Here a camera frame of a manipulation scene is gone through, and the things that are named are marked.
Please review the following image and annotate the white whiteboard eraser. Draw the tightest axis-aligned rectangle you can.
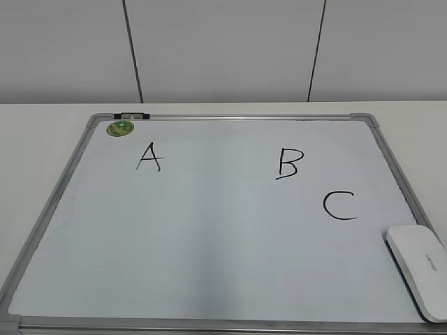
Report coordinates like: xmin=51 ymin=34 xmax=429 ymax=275
xmin=386 ymin=225 xmax=446 ymax=323

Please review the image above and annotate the green round magnet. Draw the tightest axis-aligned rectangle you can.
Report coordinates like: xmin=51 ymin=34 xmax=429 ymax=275
xmin=106 ymin=120 xmax=135 ymax=137

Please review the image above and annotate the white board with metal frame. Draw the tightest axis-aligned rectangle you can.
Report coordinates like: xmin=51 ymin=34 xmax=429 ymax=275
xmin=1 ymin=113 xmax=446 ymax=334

